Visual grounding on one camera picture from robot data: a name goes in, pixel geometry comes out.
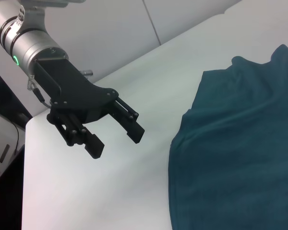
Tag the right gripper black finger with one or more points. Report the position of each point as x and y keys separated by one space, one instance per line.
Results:
x=134 y=130
x=94 y=146

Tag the teal blue shirt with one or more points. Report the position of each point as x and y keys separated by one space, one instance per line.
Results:
x=230 y=143

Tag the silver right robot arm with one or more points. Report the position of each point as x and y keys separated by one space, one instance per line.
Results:
x=26 y=45

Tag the silver round connector plug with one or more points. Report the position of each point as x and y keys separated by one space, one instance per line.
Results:
x=87 y=72

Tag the black equipment panel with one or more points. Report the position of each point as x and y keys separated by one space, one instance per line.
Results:
x=4 y=95

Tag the black furniture block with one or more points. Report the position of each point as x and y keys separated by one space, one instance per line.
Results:
x=7 y=203

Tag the silver camera mount bracket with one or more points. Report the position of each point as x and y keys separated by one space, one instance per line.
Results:
x=37 y=14

